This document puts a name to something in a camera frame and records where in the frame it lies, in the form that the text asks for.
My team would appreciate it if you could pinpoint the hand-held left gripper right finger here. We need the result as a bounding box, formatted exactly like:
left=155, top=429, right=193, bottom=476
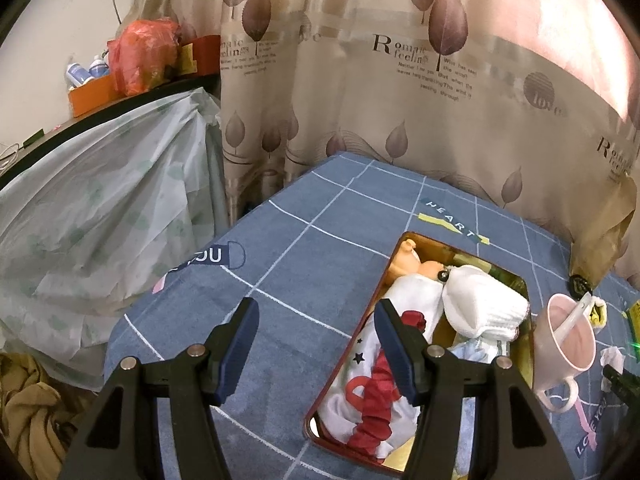
left=374, top=299, right=576, bottom=480

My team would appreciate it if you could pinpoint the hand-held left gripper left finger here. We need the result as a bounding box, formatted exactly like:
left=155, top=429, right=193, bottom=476
left=59, top=297, right=261, bottom=480

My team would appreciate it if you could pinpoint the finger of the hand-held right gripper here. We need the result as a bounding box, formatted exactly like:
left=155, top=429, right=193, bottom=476
left=602, top=364, right=640, bottom=403

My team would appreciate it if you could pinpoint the white cloth with red print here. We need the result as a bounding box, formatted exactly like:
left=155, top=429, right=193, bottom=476
left=317, top=272, right=446, bottom=461

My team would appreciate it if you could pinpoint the gold tin box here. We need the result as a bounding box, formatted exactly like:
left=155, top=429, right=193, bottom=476
left=302, top=232, right=538, bottom=476

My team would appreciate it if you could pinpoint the light blue patterned cloth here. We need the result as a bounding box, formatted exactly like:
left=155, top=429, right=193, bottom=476
left=447, top=332, right=511, bottom=366

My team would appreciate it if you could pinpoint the red scrunchie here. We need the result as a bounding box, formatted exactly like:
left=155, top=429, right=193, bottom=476
left=346, top=310, right=427, bottom=453

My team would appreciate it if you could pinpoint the orange plush toy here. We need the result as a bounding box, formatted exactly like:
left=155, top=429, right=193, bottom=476
left=390, top=239, right=451, bottom=286

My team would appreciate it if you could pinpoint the white sock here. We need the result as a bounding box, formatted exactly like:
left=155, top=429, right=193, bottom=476
left=440, top=265, right=530, bottom=342

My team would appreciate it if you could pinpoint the crumpled white tissue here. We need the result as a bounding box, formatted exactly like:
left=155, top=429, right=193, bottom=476
left=599, top=347, right=626, bottom=391

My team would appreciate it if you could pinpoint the pink cup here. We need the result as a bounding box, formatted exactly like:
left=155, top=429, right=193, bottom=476
left=532, top=294, right=598, bottom=413

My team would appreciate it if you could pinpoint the white spoon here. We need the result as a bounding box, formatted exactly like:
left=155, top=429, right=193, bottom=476
left=557, top=292, right=596, bottom=346

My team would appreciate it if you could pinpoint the blue checked bedsheet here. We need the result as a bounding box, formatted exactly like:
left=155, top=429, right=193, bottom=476
left=105, top=150, right=640, bottom=480

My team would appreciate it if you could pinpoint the brown paper bag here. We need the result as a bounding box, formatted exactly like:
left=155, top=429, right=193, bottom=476
left=570, top=175, right=640, bottom=286

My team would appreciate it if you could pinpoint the translucent plastic cover sheet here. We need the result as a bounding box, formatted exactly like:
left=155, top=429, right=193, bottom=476
left=0, top=87, right=231, bottom=391

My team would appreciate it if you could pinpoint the brown crumpled cloth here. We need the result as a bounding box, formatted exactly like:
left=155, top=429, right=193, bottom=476
left=0, top=352, right=108, bottom=480

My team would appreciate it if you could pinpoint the leaf print curtain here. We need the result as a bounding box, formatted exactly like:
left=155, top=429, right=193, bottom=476
left=115, top=0, right=640, bottom=241

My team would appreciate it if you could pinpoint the dark edged desk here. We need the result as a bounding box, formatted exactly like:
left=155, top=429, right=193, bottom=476
left=0, top=72, right=221, bottom=191

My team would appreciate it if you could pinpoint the orange box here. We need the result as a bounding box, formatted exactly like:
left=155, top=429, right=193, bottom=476
left=67, top=75, right=118, bottom=118

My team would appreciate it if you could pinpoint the red yellow box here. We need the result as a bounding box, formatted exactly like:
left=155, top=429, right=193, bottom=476
left=177, top=35, right=222, bottom=81

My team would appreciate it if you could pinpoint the red plastic bag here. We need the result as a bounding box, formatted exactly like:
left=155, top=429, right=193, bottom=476
left=107, top=19, right=182, bottom=97

